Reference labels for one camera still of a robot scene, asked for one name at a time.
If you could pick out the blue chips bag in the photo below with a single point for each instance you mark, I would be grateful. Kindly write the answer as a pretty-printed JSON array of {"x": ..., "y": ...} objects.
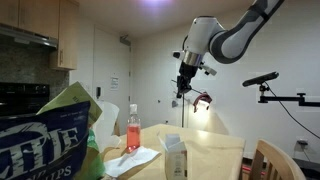
[{"x": 48, "y": 146}]

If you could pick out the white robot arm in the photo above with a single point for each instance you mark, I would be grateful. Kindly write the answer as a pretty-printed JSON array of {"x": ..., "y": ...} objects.
[{"x": 206, "y": 34}]

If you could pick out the pink spray bottle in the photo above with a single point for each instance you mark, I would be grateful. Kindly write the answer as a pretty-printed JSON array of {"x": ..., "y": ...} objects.
[{"x": 133, "y": 129}]

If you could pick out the wooden chair near table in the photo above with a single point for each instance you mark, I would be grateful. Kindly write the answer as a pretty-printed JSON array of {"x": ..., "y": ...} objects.
[{"x": 272, "y": 163}]

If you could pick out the white door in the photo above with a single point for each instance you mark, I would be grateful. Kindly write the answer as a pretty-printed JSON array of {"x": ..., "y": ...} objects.
[{"x": 111, "y": 73}]

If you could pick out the wooden wall cabinet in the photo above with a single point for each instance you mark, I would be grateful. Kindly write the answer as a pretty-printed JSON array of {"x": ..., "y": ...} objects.
[{"x": 65, "y": 57}]

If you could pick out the black stove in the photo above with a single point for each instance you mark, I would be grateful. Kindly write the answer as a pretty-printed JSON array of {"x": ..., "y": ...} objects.
[{"x": 22, "y": 98}]

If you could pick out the black camera arm mount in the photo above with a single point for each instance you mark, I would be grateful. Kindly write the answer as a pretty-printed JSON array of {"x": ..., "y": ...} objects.
[{"x": 270, "y": 90}]

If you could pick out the green snack bag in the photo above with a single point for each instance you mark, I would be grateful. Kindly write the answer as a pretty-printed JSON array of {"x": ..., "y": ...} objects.
[{"x": 73, "y": 94}]

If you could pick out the green plastic bag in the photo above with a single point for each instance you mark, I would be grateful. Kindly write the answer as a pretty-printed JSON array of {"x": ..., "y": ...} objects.
[{"x": 92, "y": 166}]

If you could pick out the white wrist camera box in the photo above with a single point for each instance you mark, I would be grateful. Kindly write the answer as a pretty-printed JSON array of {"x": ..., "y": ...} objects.
[{"x": 208, "y": 70}]

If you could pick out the white paper napkin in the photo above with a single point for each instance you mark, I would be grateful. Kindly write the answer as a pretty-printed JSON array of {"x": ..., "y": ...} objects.
[{"x": 119, "y": 166}]

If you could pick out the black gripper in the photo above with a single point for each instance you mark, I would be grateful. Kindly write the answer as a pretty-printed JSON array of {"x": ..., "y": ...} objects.
[{"x": 186, "y": 73}]

